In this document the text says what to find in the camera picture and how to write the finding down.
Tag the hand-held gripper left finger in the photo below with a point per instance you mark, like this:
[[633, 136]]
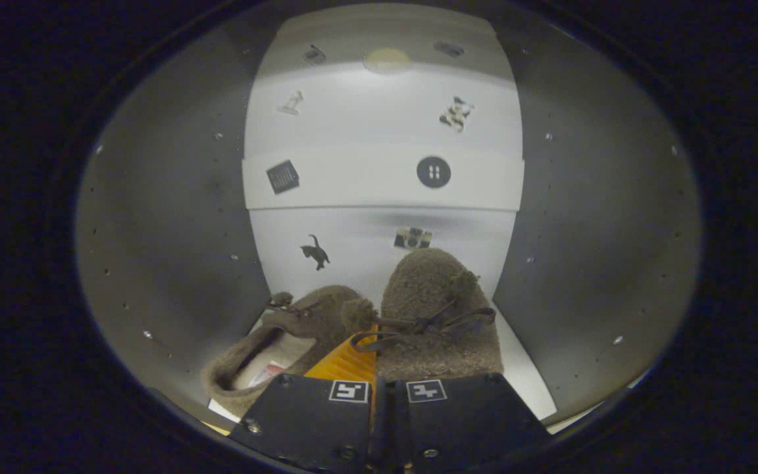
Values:
[[313, 415]]

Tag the dark grey shoe cabinet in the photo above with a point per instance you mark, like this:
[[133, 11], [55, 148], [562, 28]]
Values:
[[155, 197]]

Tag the brown fuzzy shoe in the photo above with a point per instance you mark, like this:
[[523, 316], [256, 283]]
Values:
[[431, 289], [326, 309]]

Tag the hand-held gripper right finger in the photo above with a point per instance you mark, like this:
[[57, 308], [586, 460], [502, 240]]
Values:
[[464, 415]]

